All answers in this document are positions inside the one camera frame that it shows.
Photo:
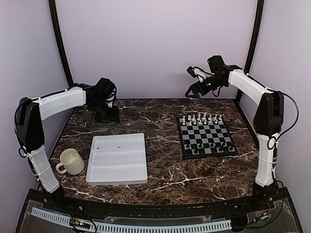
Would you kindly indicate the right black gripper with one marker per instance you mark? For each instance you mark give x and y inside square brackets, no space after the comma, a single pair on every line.
[194,87]

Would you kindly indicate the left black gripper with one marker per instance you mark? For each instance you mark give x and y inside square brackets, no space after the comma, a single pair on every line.
[113,117]

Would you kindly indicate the black grey chessboard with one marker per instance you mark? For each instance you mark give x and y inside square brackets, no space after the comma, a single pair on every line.
[205,135]

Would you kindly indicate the white plastic tray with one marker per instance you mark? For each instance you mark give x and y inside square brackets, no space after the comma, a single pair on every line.
[117,160]

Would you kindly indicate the tall black piece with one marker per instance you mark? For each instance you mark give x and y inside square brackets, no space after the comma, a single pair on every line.
[195,148]

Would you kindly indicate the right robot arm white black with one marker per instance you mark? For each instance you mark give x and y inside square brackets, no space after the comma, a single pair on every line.
[267,121]

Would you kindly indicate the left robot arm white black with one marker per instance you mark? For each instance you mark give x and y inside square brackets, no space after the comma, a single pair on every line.
[29,115]

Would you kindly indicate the white chess pieces row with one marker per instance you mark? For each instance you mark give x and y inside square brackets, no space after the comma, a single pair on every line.
[201,120]

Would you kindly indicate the cream ceramic mug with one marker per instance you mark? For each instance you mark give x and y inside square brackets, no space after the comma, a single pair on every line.
[70,162]

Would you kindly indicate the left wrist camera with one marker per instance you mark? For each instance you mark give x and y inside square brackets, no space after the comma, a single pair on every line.
[110,102]

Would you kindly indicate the right black frame post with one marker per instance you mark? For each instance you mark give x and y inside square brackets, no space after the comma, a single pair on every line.
[254,37]

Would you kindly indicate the black frame post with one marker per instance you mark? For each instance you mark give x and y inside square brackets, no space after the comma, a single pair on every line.
[254,37]
[60,42]

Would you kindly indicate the left black frame post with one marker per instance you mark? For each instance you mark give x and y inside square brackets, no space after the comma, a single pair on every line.
[60,42]

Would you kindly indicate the black front rail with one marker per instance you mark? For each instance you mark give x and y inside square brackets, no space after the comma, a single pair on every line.
[235,208]

